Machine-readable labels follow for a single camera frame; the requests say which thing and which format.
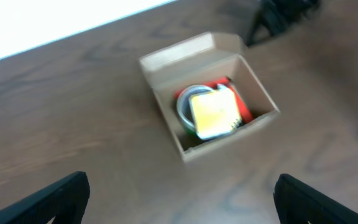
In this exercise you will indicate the white tape roll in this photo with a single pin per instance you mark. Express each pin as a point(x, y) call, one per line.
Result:
point(183, 105)

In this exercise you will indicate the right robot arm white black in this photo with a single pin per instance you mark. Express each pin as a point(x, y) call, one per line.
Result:
point(277, 16)

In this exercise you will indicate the orange utility knife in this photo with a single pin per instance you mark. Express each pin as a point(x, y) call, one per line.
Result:
point(212, 84)

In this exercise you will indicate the yellow sticky note pad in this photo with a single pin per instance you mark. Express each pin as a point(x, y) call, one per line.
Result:
point(215, 113)

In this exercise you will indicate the brown cardboard box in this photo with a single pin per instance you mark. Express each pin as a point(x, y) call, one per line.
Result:
point(199, 60)

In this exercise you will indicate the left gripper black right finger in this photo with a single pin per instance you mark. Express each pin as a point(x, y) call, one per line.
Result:
point(297, 202)

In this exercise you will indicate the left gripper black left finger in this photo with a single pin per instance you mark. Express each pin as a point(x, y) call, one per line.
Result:
point(63, 202)

